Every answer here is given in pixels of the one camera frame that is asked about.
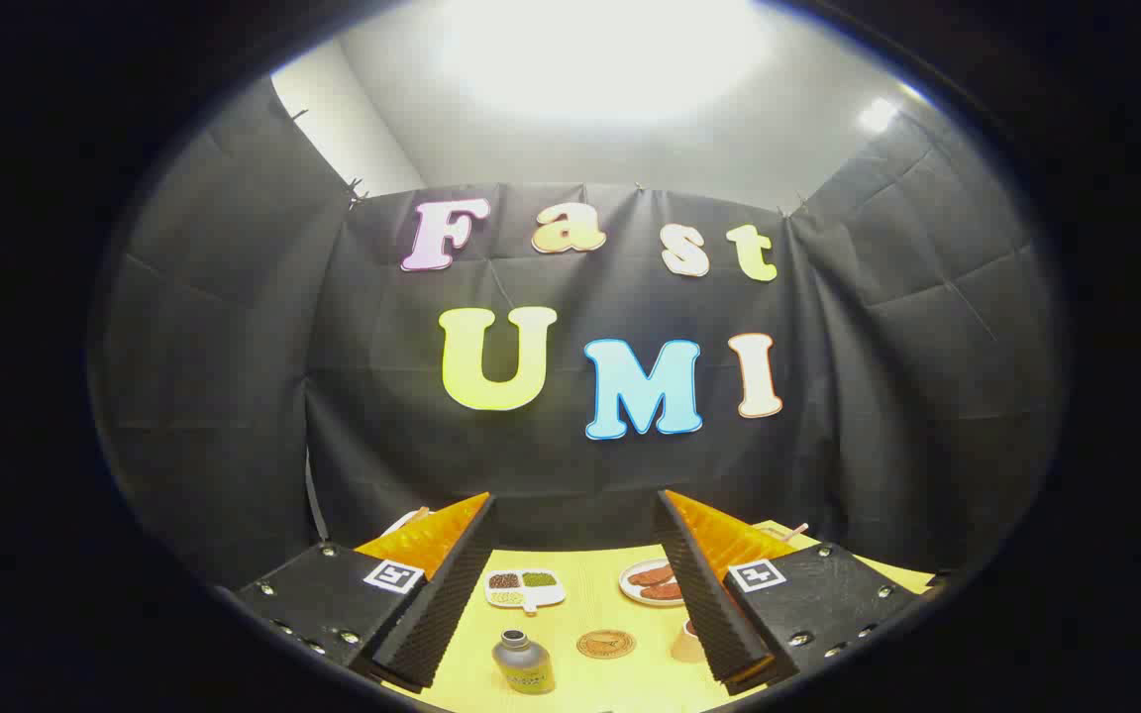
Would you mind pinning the round cork coaster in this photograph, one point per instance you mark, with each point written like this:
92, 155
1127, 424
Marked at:
605, 645

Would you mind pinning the striped paper straw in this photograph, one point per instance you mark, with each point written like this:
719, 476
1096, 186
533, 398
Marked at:
796, 532

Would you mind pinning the black backdrop cloth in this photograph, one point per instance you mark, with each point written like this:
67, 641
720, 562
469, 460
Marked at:
570, 475

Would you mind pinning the white oval plate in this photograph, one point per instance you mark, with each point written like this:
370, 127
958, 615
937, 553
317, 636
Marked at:
635, 592

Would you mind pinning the white divided dish with beans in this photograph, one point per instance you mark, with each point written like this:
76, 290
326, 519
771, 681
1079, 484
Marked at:
524, 590

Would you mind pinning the light wooden table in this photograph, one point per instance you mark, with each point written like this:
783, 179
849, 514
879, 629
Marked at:
590, 609

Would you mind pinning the silver bottle with green label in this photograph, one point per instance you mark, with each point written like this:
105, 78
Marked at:
523, 665

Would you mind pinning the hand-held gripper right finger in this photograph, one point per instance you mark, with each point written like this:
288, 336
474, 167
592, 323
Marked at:
704, 594

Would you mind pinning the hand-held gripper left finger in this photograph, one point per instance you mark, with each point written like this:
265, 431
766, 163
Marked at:
447, 604

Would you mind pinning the brown sausage piece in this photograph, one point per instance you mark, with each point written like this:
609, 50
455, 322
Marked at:
650, 575
663, 591

